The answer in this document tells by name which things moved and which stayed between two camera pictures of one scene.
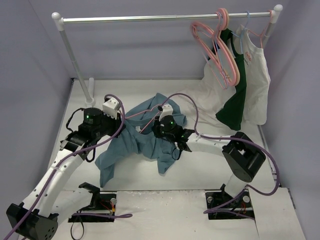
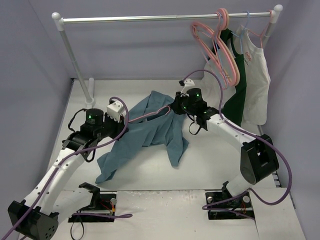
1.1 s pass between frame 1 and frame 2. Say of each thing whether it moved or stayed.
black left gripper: stayed
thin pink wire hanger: moved
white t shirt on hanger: stayed
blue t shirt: moved
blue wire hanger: stayed
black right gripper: moved
